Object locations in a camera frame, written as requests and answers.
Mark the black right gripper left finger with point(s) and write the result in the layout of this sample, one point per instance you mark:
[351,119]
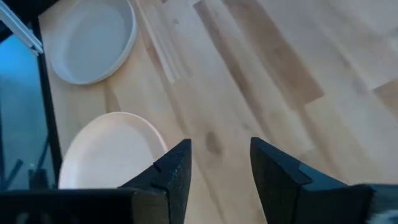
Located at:
[171,180]

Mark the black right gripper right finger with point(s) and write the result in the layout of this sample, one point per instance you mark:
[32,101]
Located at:
[280,186]

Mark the silver metal bracket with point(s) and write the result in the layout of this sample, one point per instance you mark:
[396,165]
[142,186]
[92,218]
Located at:
[18,29]

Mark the black aluminium rig frame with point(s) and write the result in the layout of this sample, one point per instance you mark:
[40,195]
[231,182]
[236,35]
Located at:
[46,93]

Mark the peach plate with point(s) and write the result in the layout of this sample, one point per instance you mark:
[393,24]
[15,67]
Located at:
[109,155]

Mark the taupe plate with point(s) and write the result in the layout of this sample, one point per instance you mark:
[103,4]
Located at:
[93,40]

